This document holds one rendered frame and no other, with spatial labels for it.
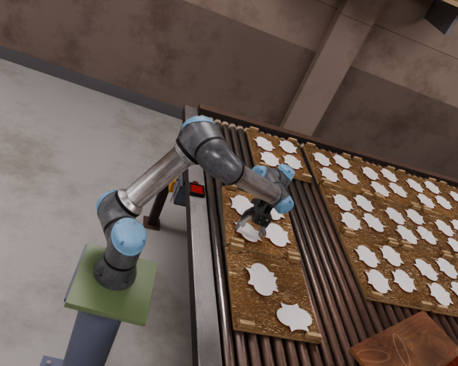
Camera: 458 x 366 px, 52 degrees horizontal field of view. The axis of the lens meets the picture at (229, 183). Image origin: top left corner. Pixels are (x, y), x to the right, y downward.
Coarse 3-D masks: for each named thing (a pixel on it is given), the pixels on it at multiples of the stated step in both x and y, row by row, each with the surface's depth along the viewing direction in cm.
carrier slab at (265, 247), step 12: (228, 192) 229; (240, 192) 232; (228, 204) 221; (228, 216) 214; (240, 216) 217; (288, 216) 231; (228, 228) 207; (288, 228) 223; (228, 240) 200; (264, 240) 209; (264, 252) 203; (276, 252) 206
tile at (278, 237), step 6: (270, 228) 217; (276, 228) 218; (270, 234) 213; (276, 234) 215; (282, 234) 216; (270, 240) 210; (276, 240) 211; (282, 240) 212; (288, 240) 214; (276, 246) 209; (282, 246) 209
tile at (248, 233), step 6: (234, 222) 208; (240, 228) 205; (246, 228) 208; (252, 228) 211; (240, 234) 202; (246, 234) 203; (252, 234) 206; (246, 240) 200; (252, 240) 201; (258, 240) 205
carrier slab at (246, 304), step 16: (240, 256) 195; (256, 256) 199; (272, 256) 202; (240, 272) 187; (288, 272) 198; (240, 288) 180; (288, 288) 190; (304, 288) 194; (240, 304) 174; (256, 304) 177; (272, 304) 180; (288, 304) 183; (304, 304) 186; (256, 320) 171; (272, 320) 173; (288, 336) 170; (304, 336) 173
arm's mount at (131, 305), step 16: (96, 256) 170; (80, 272) 163; (144, 272) 174; (80, 288) 158; (96, 288) 161; (128, 288) 166; (144, 288) 168; (80, 304) 154; (96, 304) 156; (112, 304) 158; (128, 304) 161; (144, 304) 163; (128, 320) 157; (144, 320) 159
